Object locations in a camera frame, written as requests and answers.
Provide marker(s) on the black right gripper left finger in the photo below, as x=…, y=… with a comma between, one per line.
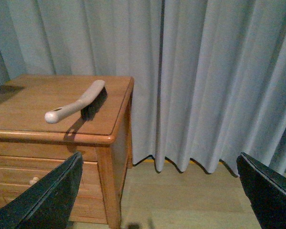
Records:
x=48, y=203

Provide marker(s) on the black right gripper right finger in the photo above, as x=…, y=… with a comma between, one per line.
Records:
x=266, y=190

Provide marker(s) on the beige hand brush black bristles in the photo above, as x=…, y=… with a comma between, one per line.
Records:
x=88, y=104

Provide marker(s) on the upper drawer wooden knob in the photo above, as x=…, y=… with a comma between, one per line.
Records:
x=34, y=181

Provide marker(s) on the wooden nightstand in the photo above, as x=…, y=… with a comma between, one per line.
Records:
x=30, y=147

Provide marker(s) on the grey curtain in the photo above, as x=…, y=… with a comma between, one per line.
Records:
x=210, y=75

